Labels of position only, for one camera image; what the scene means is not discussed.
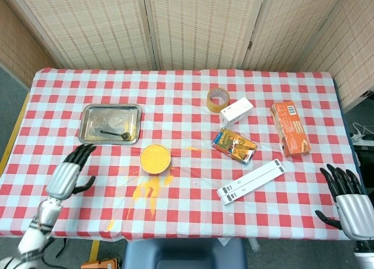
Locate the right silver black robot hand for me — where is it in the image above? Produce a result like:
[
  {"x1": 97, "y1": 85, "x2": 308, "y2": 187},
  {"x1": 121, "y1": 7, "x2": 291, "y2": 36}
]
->
[{"x1": 314, "y1": 163, "x2": 374, "y2": 240}]

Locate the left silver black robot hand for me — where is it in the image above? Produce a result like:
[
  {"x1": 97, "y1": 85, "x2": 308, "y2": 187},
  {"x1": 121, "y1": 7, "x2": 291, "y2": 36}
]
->
[{"x1": 46, "y1": 143, "x2": 97, "y2": 201}]

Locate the black spoon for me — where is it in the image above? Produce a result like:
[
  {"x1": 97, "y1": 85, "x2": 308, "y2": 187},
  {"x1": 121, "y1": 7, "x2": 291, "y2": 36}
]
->
[{"x1": 99, "y1": 129, "x2": 131, "y2": 140}]

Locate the metal tray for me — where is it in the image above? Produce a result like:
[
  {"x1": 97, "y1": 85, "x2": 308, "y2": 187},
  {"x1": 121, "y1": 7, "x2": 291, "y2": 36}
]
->
[{"x1": 78, "y1": 104, "x2": 143, "y2": 146}]

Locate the off-white bowl of yellow powder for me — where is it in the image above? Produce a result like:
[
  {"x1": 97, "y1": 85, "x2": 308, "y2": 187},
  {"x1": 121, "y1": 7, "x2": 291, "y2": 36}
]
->
[{"x1": 138, "y1": 144, "x2": 172, "y2": 175}]

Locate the black equipment box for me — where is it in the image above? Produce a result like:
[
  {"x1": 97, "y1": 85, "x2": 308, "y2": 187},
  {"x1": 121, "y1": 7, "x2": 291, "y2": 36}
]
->
[{"x1": 352, "y1": 144, "x2": 374, "y2": 191}]

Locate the spilled yellow powder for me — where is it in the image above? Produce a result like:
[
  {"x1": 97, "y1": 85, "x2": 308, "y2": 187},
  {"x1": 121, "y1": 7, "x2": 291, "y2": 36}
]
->
[{"x1": 105, "y1": 174, "x2": 175, "y2": 232}]

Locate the orange case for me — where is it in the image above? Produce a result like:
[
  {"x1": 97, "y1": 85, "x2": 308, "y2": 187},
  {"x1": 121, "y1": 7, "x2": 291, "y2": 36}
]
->
[{"x1": 81, "y1": 258, "x2": 119, "y2": 269}]

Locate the orange carton box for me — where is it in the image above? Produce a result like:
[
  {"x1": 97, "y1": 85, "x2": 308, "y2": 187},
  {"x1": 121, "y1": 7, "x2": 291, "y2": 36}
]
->
[{"x1": 269, "y1": 101, "x2": 311, "y2": 158}]

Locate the white folding stand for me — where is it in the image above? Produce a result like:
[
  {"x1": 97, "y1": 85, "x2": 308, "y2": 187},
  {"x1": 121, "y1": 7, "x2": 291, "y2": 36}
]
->
[{"x1": 216, "y1": 159, "x2": 285, "y2": 206}]

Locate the colourful snack packet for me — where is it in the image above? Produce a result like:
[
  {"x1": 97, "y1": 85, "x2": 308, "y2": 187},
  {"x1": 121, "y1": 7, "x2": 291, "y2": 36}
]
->
[{"x1": 211, "y1": 127, "x2": 258, "y2": 165}]

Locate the blue padded seat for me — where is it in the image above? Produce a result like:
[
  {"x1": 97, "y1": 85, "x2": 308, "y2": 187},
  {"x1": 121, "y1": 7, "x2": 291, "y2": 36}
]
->
[{"x1": 122, "y1": 238, "x2": 248, "y2": 269}]

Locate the beige woven folding screen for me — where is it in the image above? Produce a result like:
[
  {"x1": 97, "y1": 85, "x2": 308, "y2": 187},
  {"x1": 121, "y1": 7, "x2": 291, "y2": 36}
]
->
[{"x1": 0, "y1": 0, "x2": 374, "y2": 113}]

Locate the red white checkered tablecloth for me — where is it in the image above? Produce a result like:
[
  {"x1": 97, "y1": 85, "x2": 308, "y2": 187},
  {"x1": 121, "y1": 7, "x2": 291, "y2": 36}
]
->
[{"x1": 0, "y1": 67, "x2": 374, "y2": 242}]

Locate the white cardboard box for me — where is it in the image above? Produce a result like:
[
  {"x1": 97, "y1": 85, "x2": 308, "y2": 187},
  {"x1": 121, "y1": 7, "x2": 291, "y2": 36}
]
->
[{"x1": 219, "y1": 96, "x2": 254, "y2": 127}]

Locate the brown packing tape roll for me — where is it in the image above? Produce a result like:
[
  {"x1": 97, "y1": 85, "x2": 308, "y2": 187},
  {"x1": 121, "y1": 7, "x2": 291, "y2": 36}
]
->
[{"x1": 206, "y1": 87, "x2": 230, "y2": 114}]

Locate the black hanging strap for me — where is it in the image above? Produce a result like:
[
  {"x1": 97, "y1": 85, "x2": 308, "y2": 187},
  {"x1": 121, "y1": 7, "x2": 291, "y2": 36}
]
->
[{"x1": 55, "y1": 237, "x2": 68, "y2": 260}]

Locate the white power strip with cables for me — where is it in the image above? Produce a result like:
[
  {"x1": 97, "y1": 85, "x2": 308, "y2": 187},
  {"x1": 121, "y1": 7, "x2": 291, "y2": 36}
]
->
[{"x1": 349, "y1": 122, "x2": 374, "y2": 143}]

